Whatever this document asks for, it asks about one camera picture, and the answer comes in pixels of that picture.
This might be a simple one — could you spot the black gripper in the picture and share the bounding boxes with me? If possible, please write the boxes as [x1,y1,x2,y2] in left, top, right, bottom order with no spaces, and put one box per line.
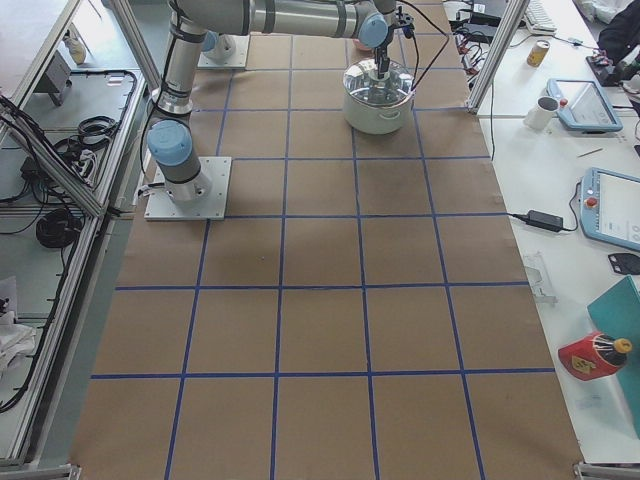
[374,32,394,79]

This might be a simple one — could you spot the glass pot lid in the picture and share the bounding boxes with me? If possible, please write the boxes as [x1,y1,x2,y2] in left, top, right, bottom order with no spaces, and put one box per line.
[343,59,414,107]

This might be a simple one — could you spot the pale green cooking pot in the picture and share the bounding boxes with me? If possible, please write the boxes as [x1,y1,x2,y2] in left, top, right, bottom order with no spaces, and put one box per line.
[343,89,414,135]

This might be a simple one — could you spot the pink bowl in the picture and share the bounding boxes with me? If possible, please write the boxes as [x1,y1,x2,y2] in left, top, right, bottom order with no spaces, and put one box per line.
[353,39,373,52]

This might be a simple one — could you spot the black laptop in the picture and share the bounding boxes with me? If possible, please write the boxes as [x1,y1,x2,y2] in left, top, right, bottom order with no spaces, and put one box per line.
[455,0,508,27]

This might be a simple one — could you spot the yellow drink can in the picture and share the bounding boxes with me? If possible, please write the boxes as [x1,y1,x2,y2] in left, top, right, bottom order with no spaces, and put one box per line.
[526,40,550,68]

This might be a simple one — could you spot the white mug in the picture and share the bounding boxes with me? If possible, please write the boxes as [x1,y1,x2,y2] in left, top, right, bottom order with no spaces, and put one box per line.
[523,96,559,131]

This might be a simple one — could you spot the far blue teach pendant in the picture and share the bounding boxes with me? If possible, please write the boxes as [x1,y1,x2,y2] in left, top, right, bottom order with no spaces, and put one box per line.
[546,79,623,134]

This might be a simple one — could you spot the blue teach pendant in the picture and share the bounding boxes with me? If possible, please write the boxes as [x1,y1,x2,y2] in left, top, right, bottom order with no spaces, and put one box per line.
[546,79,623,134]
[579,167,639,251]

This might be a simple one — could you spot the black power adapter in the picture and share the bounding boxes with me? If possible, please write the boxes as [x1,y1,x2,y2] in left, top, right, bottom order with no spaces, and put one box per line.
[525,210,564,232]

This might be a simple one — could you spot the near blue teach pendant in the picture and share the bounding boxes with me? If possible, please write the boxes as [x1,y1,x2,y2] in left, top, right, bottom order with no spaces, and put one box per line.
[579,167,639,251]

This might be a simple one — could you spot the clear acrylic stand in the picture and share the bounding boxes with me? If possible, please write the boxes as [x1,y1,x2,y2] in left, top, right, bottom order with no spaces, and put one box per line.
[522,252,558,305]

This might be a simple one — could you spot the teal board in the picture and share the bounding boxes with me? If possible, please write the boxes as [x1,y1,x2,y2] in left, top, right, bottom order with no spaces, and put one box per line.
[587,275,639,437]

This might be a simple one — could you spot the red bottle with yellow cap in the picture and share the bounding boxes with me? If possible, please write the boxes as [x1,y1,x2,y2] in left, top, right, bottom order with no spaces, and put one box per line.
[557,331,633,381]

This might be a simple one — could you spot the aluminium frame post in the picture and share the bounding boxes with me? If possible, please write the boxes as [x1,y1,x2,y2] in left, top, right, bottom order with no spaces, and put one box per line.
[467,0,529,114]

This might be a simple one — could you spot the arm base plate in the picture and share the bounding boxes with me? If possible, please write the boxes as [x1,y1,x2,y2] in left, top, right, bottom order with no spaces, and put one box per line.
[144,156,232,221]
[198,35,250,70]

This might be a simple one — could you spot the coiled black cables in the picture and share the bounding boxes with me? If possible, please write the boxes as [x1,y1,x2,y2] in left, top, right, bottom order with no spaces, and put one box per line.
[35,207,84,250]

